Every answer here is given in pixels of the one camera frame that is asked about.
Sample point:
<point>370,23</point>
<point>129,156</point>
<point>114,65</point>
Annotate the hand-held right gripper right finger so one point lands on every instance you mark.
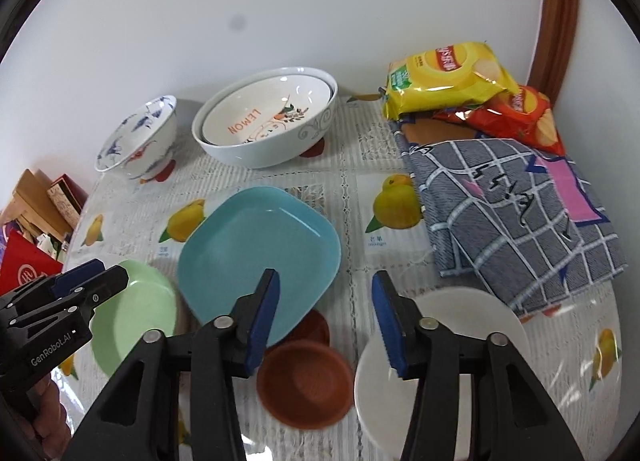
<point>390,328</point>

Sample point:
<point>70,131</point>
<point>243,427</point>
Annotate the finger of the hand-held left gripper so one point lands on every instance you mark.
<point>80,274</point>
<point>102,288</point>

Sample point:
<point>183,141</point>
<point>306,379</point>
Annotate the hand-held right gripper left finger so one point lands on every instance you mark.
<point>263,321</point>

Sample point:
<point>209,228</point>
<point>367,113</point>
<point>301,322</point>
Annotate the green plate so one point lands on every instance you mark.
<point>135,316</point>

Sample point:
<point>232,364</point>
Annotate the brown small bowl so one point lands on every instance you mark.
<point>315,328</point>
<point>305,386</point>

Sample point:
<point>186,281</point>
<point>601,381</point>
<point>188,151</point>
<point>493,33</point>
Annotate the blue square plate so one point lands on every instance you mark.
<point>250,241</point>

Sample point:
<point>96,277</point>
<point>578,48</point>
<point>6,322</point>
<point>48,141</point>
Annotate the person's left hand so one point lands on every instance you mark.
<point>50,416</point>

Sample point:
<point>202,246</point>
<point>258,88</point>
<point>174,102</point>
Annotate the red gift box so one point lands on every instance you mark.
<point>67,198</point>

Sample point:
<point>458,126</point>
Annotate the wooden side cabinet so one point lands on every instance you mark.
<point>32,203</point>

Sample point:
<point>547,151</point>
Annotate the blue crane print bowl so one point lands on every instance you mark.
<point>137,141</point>

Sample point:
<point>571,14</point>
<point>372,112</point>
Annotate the fruit print tablecloth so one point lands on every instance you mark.
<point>325,181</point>

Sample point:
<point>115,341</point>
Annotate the grey checked cloth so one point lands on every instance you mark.
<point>510,221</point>

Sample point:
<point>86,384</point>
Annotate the large white scroll-pattern bowl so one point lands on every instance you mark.
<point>260,157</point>

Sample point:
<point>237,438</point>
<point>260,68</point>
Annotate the white bird print bowl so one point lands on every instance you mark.
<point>260,106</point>

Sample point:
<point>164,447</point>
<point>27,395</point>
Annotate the red chips bag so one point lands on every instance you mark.
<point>525,121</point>

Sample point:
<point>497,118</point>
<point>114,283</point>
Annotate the yellow chips bag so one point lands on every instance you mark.
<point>440,83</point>

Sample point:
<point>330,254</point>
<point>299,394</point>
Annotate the brown wooden door frame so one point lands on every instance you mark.
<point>557,16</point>

